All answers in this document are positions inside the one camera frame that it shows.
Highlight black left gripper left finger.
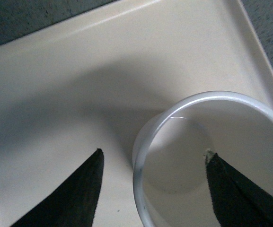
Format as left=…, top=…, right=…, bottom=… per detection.
left=12, top=148, right=104, bottom=227

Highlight white mug with black handle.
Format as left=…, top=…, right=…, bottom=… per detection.
left=132, top=91, right=273, bottom=227

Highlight pale pink rectangular tray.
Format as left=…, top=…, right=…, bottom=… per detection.
left=0, top=0, right=273, bottom=227

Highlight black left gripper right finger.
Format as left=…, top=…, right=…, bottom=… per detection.
left=205, top=152, right=273, bottom=227

